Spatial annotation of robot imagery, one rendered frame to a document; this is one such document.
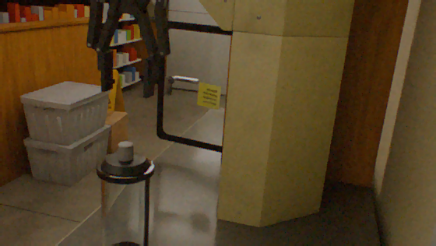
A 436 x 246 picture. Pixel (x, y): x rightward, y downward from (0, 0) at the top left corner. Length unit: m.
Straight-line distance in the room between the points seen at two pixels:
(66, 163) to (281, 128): 2.46
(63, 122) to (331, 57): 2.42
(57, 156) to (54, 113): 0.33
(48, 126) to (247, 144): 2.41
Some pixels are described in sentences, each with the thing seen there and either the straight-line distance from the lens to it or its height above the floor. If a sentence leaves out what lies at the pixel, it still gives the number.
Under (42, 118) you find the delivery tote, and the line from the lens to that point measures 3.27.
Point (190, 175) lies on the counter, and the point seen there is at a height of 0.94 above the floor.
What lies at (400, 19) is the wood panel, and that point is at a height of 1.45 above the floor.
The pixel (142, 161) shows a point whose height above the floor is 1.18.
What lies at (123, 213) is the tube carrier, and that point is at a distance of 0.81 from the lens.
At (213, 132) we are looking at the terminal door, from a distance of 1.36.
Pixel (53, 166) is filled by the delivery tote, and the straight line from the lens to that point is 3.36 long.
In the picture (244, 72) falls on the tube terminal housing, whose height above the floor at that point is 1.32.
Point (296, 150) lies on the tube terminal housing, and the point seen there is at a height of 1.14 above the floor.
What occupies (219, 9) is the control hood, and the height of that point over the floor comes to 1.45.
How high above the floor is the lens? 1.50
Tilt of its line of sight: 18 degrees down
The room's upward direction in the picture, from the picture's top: 4 degrees clockwise
